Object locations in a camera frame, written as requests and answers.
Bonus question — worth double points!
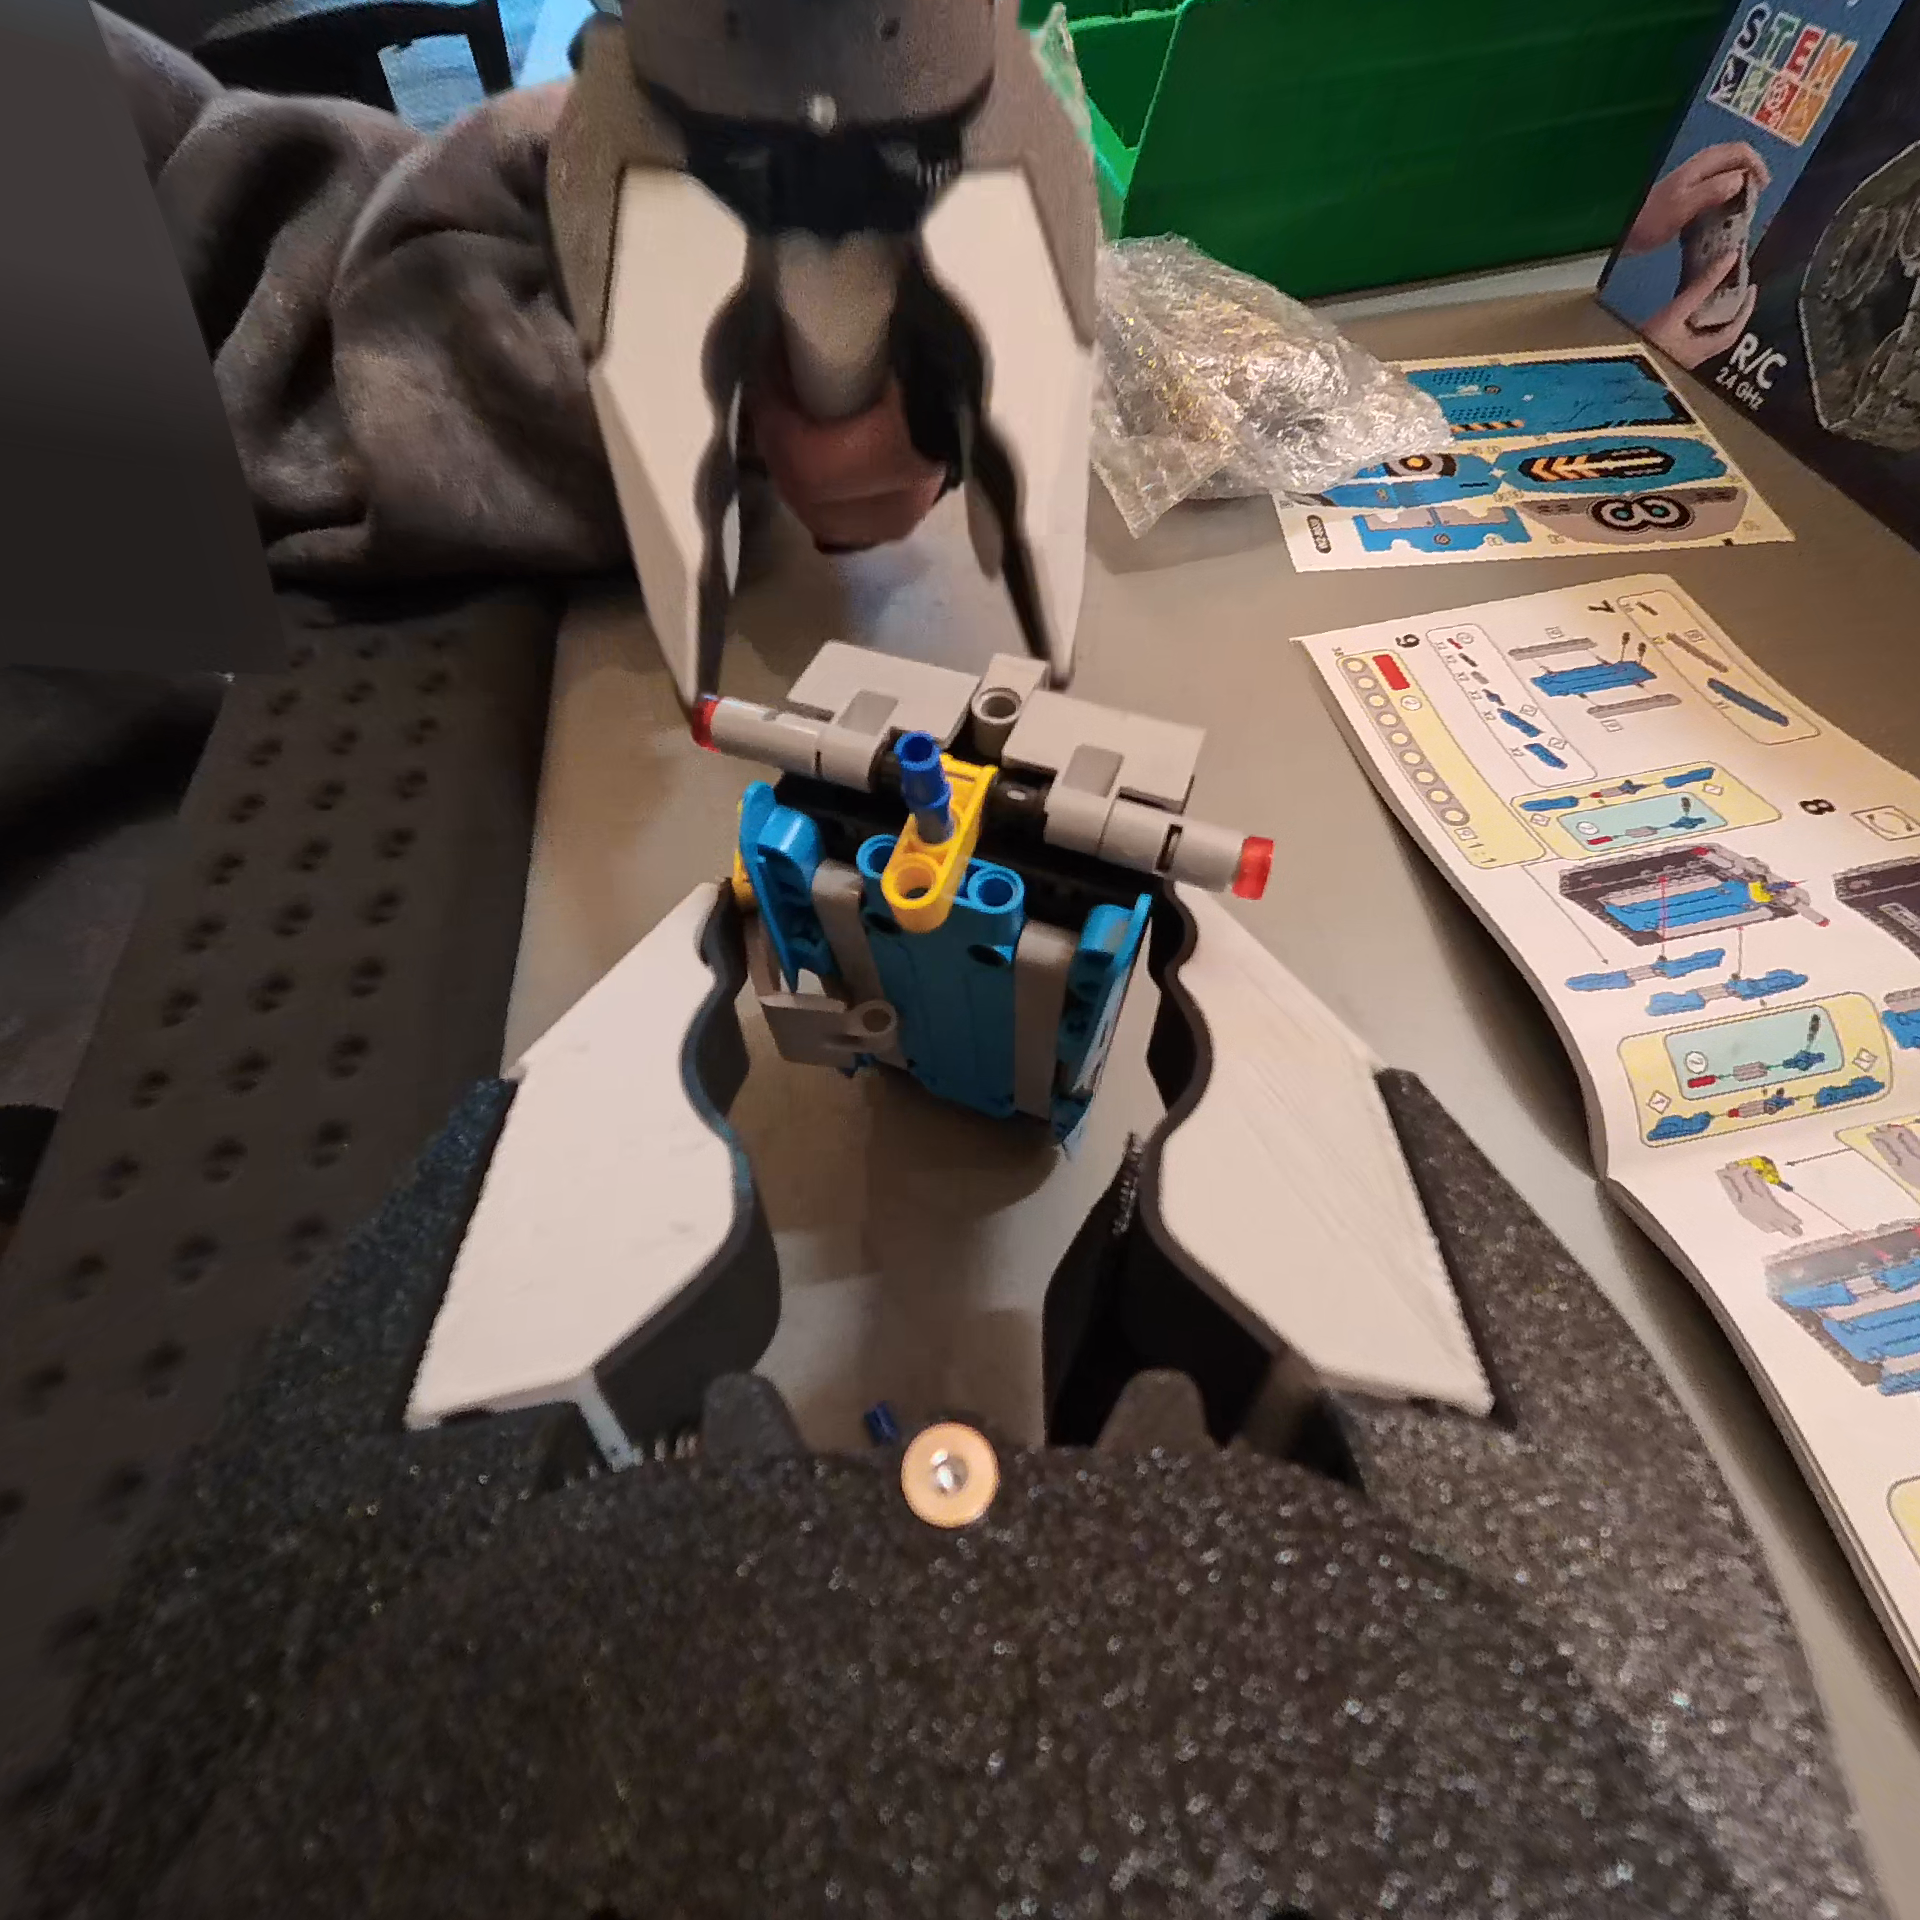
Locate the black perforated pad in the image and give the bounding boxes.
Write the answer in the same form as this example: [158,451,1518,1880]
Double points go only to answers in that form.
[0,602,562,1801]

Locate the brick instruction booklet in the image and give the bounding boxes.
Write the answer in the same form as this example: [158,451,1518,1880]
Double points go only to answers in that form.
[1297,571,1920,1689]

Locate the grey blue toy brick assembly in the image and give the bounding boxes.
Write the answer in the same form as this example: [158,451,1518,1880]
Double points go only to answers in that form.
[690,641,1283,1148]

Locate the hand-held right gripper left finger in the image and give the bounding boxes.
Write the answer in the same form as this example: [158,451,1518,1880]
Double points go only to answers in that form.
[411,901,788,1449]

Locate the blue sticker sheet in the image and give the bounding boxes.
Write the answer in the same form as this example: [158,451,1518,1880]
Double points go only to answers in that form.
[1276,346,1796,571]

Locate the green plastic bin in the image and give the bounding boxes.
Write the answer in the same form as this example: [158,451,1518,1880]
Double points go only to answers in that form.
[1021,0,1749,303]

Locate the black office chair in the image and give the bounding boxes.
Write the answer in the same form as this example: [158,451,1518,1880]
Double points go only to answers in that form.
[197,0,519,107]

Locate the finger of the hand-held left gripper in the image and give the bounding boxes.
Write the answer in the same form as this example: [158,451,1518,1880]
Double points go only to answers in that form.
[590,160,758,714]
[910,170,1106,683]

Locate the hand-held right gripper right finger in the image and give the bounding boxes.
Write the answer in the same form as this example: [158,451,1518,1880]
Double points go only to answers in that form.
[1051,887,1497,1463]

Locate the crumpled clear plastic bag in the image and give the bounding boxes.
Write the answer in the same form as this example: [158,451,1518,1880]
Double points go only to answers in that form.
[1087,236,1463,541]

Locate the grey desk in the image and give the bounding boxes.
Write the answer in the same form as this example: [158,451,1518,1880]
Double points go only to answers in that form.
[497,256,1920,1920]

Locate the toy robot kit box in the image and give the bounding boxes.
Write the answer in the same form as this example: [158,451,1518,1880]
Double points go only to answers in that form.
[1597,0,1920,458]

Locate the person's left hand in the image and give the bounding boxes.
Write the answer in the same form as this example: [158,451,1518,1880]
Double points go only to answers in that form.
[746,250,969,563]

